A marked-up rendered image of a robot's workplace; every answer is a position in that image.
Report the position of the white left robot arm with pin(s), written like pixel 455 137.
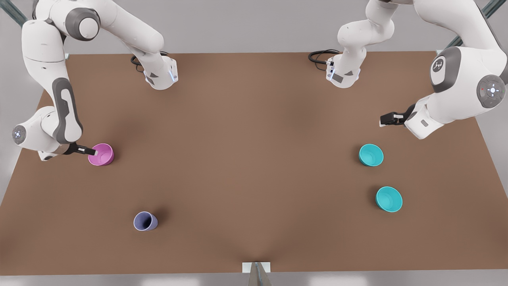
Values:
pixel 460 91

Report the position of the pink bowl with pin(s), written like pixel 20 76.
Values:
pixel 101 155

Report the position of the silver frame post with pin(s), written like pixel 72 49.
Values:
pixel 14 12
pixel 257 274
pixel 486 10

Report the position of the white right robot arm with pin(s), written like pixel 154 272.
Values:
pixel 43 59

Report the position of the teal bowl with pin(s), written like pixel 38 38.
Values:
pixel 389 199
pixel 371 155

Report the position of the lavender blue cup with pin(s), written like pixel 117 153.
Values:
pixel 144 221

